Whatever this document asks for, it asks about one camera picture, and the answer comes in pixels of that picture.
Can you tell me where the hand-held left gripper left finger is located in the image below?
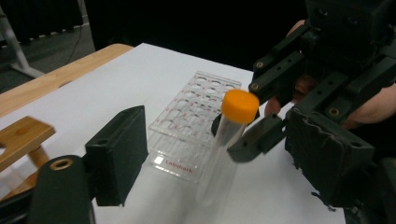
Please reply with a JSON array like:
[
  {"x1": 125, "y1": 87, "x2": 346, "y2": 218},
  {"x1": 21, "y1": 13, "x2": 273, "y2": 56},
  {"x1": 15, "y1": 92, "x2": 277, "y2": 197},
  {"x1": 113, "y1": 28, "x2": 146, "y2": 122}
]
[{"x1": 84, "y1": 105, "x2": 149, "y2": 208}]

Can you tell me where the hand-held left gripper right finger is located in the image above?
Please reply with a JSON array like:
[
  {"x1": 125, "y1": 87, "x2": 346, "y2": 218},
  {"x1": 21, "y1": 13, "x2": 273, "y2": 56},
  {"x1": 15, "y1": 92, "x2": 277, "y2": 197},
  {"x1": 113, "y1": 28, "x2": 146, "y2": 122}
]
[{"x1": 285, "y1": 107, "x2": 375, "y2": 208}]

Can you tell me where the orange cap test tube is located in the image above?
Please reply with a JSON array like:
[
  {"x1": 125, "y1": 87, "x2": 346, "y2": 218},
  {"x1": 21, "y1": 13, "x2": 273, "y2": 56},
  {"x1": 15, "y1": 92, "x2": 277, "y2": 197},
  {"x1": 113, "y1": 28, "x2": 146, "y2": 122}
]
[{"x1": 195, "y1": 89, "x2": 261, "y2": 209}]

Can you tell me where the clear acrylic test tube rack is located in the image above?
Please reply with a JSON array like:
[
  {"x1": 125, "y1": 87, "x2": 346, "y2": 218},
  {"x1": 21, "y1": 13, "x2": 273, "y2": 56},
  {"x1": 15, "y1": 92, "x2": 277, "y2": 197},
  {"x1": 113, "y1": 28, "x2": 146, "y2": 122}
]
[{"x1": 148, "y1": 70, "x2": 243, "y2": 185}]

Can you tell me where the wooden test tube rack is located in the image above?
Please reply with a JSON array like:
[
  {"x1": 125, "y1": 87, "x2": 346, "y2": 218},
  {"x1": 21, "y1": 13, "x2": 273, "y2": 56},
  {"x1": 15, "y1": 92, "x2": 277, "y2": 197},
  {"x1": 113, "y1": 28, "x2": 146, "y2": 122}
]
[{"x1": 0, "y1": 116, "x2": 57, "y2": 202}]

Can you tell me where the white table sheet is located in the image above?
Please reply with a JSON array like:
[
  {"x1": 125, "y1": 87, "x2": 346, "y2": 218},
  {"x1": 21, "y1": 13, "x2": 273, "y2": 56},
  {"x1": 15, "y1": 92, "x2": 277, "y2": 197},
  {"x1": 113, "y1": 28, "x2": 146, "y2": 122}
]
[{"x1": 0, "y1": 42, "x2": 347, "y2": 224}]

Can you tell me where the grey metal stand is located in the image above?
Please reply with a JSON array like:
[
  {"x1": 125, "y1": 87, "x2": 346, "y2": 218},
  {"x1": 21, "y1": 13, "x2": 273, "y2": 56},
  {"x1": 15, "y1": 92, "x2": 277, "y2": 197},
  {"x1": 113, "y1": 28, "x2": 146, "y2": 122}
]
[{"x1": 0, "y1": 0, "x2": 91, "y2": 78}]

